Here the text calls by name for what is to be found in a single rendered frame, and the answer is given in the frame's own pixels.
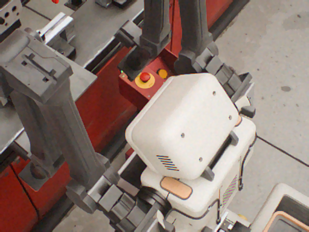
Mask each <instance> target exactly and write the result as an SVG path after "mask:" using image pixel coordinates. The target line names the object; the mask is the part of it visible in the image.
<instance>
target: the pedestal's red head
mask: <svg viewBox="0 0 309 232"><path fill-rule="evenodd" d="M177 58H178V57H177V56H176V55H174V54H173V53H172V52H170V51H169V50H167V49H166V48H164V49H163V50H162V51H161V52H160V53H159V55H157V57H154V59H152V60H151V61H150V62H149V64H148V65H146V67H145V68H144V70H143V71H142V72H141V73H150V74H151V75H153V76H154V85H153V86H151V87H150V88H140V87H139V86H138V85H136V83H135V80H133V81H132V82H131V81H129V80H128V77H127V76H126V75H125V73H124V72H123V73H121V71H120V70H119V69H118V83H119V93H120V94H121V95H122V96H123V97H125V98H126V99H127V100H128V101H129V102H130V103H131V104H133V105H134V106H136V107H137V108H138V109H140V110H142V109H143V107H144V106H146V104H147V103H148V102H149V101H150V100H151V98H152V97H153V96H154V95H155V94H156V93H157V91H158V90H159V88H161V86H162V85H163V84H164V83H165V81H166V80H167V79H168V78H169V77H172V76H178V75H177V72H175V69H174V63H175V61H176V60H177ZM159 68H163V69H165V70H166V71H167V77H166V78H165V79H163V78H162V77H160V76H159V75H157V74H156V73H157V70H158V69H159Z"/></svg>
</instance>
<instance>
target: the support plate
mask: <svg viewBox="0 0 309 232"><path fill-rule="evenodd" d="M44 45H45V46H46V47H48V48H49V49H50V50H52V51H55V50H53V49H52V48H50V47H49V46H47V45H46V44H44ZM55 53H56V54H58V56H60V57H61V58H62V59H64V60H65V61H67V62H68V63H69V64H70V65H71V68H72V71H73V75H72V76H70V77H69V79H70V81H71V85H70V87H71V94H72V97H73V99H74V102H75V101H76V100H78V98H79V97H80V96H81V95H82V94H83V93H84V92H85V91H86V90H87V89H88V88H89V87H90V86H91V85H92V84H93V82H94V81H96V79H97V78H98V76H96V75H95V74H92V73H91V72H90V71H88V70H86V69H84V68H83V67H81V66H80V65H78V64H76V63H75V62H73V61H72V60H70V59H68V58H66V57H65V56H63V55H62V54H60V53H59V52H55Z"/></svg>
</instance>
